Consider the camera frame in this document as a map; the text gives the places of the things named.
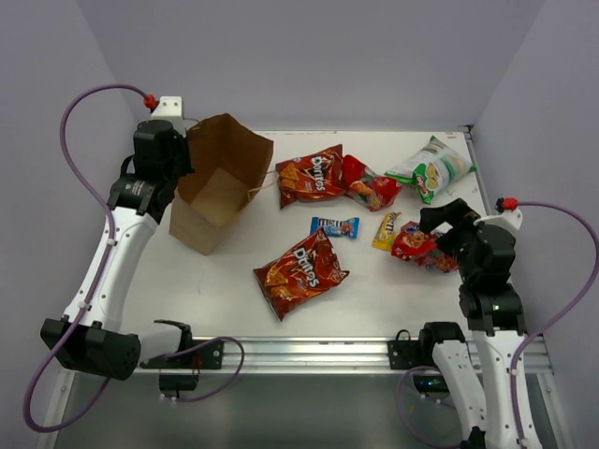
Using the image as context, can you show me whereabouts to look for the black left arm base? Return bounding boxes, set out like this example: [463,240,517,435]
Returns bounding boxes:
[139,340,225,398]

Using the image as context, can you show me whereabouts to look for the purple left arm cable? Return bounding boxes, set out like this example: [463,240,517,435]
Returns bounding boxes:
[22,83,245,434]

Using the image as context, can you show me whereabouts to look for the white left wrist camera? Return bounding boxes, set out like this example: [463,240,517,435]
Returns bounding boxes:
[151,95,186,137]

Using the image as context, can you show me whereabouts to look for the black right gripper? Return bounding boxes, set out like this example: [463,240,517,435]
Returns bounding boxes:
[419,197,483,283]

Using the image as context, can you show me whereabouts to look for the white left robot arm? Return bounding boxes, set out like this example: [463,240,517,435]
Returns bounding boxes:
[40,119,195,380]

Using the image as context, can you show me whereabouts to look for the aluminium front mounting rail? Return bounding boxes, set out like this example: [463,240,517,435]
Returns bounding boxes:
[135,334,556,375]

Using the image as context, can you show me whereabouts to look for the yellow M&M's packet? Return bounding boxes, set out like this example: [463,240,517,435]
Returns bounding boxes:
[372,211,402,252]

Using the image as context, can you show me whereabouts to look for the red Doritos bag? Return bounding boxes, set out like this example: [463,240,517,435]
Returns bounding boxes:
[253,228,350,322]
[275,144,346,210]

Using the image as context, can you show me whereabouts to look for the red snack bag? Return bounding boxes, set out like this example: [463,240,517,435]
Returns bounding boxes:
[342,154,402,211]

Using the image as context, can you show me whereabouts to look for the red candy assortment bag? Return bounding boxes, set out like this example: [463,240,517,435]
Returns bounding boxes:
[391,221,458,273]

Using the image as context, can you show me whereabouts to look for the brown paper bag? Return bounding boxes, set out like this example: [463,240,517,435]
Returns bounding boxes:
[169,113,273,255]

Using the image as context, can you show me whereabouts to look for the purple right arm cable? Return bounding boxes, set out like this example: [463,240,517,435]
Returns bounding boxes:
[396,198,599,449]

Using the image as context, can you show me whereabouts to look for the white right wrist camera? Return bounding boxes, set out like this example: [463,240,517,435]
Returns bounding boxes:
[474,197,523,234]

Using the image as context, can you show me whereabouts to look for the blue M&M's packet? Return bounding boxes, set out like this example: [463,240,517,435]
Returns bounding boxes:
[310,217,360,239]

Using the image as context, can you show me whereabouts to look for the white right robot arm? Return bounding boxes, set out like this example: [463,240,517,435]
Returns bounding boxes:
[416,198,542,448]

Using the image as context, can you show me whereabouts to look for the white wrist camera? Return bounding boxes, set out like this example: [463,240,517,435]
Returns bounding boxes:
[474,197,523,234]
[151,95,186,137]

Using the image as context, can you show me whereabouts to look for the green Chuba cassava bag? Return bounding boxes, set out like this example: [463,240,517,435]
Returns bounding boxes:
[384,136,477,205]

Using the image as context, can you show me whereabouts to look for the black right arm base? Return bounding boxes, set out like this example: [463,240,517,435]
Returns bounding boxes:
[387,329,449,394]

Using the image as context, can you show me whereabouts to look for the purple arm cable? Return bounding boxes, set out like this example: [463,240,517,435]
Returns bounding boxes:
[22,83,245,434]
[396,198,599,449]

